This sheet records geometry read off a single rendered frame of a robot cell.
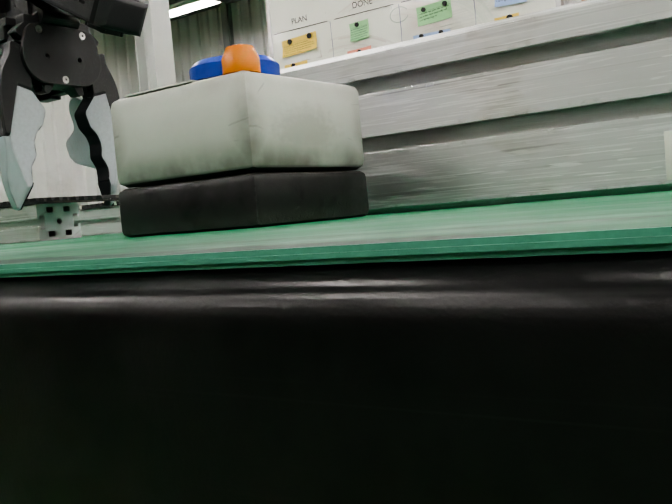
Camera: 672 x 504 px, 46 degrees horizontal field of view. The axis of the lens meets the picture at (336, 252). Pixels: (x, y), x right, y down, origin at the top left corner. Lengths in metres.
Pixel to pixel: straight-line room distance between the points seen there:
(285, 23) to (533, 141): 3.75
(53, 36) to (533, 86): 0.42
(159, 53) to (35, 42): 8.13
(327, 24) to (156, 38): 5.01
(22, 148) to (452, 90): 0.36
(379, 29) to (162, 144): 3.47
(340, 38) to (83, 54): 3.25
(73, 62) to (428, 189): 0.37
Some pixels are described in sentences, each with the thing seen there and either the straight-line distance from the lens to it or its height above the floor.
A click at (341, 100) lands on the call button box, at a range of 0.35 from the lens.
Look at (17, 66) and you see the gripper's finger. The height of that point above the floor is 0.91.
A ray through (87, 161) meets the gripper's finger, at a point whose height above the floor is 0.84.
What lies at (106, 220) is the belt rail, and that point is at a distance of 0.92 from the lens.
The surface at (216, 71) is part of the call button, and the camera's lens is 0.34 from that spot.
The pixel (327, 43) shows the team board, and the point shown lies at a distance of 3.93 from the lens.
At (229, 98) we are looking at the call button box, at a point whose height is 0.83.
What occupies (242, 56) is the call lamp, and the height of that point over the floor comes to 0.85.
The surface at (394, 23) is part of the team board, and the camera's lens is 3.74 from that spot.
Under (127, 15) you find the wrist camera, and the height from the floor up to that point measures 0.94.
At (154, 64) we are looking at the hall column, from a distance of 8.72.
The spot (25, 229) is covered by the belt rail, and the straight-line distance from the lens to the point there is 0.68.
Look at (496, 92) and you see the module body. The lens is 0.38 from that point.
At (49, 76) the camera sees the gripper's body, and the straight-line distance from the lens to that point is 0.66.
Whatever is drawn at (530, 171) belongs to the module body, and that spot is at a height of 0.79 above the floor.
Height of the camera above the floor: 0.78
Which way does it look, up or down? 3 degrees down
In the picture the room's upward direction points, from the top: 5 degrees counter-clockwise
